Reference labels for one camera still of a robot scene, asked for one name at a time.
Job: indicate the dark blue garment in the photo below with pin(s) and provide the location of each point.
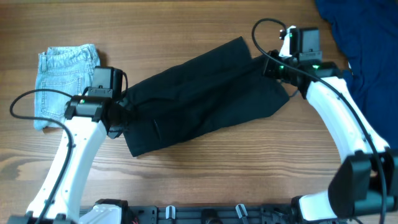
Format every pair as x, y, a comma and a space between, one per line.
366, 32

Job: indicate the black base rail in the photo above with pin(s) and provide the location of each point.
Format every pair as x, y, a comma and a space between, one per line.
241, 213

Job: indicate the black t-shirt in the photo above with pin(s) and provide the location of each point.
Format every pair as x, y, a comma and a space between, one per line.
221, 88

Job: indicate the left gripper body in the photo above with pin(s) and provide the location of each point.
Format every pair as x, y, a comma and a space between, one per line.
120, 106

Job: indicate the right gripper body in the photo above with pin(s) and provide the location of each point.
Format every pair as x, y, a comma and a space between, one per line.
279, 66

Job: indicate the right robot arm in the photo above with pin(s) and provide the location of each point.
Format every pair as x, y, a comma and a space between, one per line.
366, 182

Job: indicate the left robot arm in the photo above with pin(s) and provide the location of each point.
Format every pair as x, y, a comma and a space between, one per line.
88, 119

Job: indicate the folded light blue jeans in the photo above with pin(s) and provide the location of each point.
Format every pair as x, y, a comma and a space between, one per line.
66, 69

